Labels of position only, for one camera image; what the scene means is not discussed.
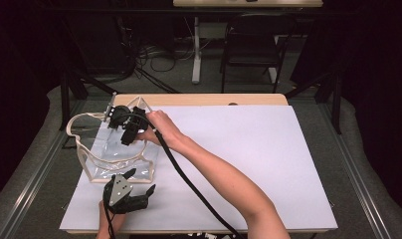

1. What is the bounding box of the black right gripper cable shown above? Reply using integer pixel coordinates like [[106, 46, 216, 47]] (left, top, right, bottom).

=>
[[128, 113, 246, 239]]

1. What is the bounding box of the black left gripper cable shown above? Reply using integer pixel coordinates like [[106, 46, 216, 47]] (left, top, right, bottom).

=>
[[103, 200, 117, 239]]

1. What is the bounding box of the wooden table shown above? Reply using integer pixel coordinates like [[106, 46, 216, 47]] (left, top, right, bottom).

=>
[[59, 93, 338, 235]]

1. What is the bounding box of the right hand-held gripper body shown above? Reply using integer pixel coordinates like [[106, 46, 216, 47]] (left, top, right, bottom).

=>
[[103, 92, 150, 132]]

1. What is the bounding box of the black folding chair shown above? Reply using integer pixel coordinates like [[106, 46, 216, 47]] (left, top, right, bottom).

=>
[[220, 13, 299, 95]]

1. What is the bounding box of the person's right hand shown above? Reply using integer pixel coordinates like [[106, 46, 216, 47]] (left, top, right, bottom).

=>
[[134, 110, 186, 151]]

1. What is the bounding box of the bundle of floor cables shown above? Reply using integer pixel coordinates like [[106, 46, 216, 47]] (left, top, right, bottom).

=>
[[134, 35, 197, 74]]

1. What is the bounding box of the black metal stand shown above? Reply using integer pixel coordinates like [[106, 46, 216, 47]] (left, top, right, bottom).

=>
[[284, 68, 343, 135], [58, 19, 122, 132]]

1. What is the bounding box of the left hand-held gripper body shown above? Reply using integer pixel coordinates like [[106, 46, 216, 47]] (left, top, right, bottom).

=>
[[102, 174, 149, 215]]

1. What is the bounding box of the person's left hand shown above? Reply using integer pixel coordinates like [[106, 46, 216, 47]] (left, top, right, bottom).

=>
[[97, 200, 127, 233]]

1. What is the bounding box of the aluminium floor rail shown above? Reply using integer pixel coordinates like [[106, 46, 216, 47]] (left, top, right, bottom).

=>
[[316, 99, 394, 239], [0, 99, 88, 239]]

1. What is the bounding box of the white table leg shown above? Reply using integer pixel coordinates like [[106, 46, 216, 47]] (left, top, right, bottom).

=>
[[191, 16, 204, 85], [268, 35, 281, 85]]

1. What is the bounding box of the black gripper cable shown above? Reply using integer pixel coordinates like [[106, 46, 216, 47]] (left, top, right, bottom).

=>
[[128, 113, 246, 239], [103, 200, 117, 239]]

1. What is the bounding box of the white table mat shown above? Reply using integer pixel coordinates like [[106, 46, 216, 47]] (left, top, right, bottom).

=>
[[59, 105, 338, 232]]

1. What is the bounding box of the clear bag with beige trim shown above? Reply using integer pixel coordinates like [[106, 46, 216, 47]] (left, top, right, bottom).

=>
[[65, 95, 165, 184]]

